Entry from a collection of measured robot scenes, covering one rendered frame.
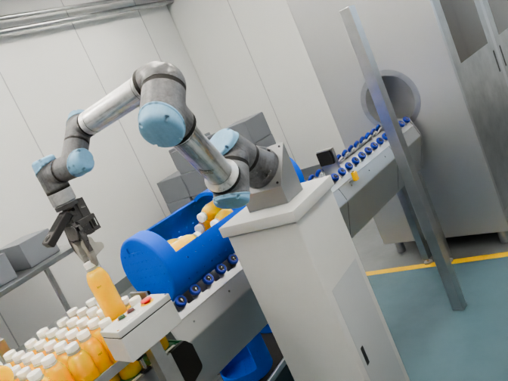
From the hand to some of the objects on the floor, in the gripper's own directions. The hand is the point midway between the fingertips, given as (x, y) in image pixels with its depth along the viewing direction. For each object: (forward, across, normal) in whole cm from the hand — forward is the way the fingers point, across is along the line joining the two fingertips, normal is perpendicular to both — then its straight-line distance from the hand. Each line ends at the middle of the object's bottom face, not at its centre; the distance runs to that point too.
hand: (90, 263), depth 168 cm
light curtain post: (+127, -19, -166) cm, 210 cm away
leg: (+127, +21, -220) cm, 255 cm away
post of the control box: (+126, -16, +3) cm, 127 cm away
